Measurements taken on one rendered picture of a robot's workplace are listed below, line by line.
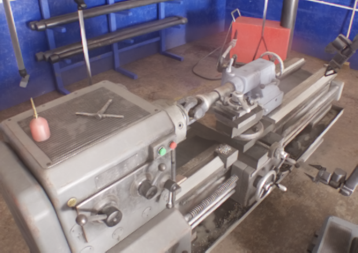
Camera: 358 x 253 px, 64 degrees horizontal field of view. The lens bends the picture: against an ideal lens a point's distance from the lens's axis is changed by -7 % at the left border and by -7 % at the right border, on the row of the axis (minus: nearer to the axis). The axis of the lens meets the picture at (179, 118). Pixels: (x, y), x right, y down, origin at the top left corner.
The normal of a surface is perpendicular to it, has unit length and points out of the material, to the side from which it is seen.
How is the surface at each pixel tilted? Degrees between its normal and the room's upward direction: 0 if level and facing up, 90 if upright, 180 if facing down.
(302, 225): 0
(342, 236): 0
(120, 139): 45
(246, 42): 90
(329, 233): 0
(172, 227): 32
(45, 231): 90
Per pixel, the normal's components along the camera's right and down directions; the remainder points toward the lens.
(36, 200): 0.52, -0.31
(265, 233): 0.00, -0.84
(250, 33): -0.41, 0.49
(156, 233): 0.38, -0.51
